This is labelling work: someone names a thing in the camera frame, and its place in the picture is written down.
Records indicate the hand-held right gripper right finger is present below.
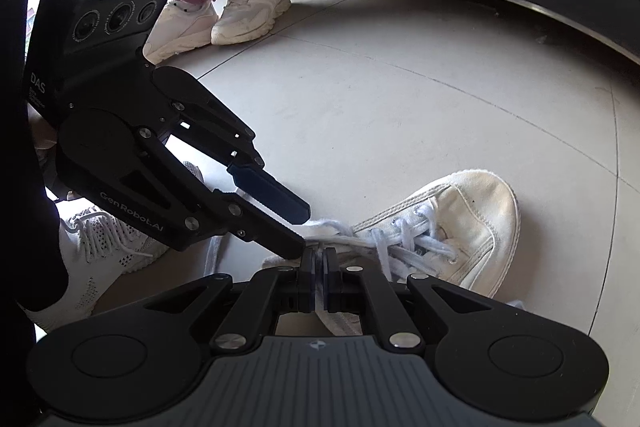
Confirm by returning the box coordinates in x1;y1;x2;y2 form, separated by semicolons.
320;248;496;354

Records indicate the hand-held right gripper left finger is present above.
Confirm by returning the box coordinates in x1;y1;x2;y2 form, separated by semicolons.
146;248;320;354

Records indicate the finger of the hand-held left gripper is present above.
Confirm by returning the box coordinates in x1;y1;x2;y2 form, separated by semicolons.
169;83;312;226
84;128;307;262

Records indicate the white shoelace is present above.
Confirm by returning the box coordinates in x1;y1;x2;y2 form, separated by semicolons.
202;202;526;313

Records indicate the white canvas shoe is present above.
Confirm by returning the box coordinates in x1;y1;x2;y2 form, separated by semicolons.
262;168;522;338

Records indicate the person's left forearm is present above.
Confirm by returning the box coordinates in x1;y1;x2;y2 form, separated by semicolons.
0;0;63;188

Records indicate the person's white mesh sneaker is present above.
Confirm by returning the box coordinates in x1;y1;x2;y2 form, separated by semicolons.
17;161;207;334

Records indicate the person's dark trouser leg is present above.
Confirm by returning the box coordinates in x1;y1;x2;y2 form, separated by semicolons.
0;187;71;427

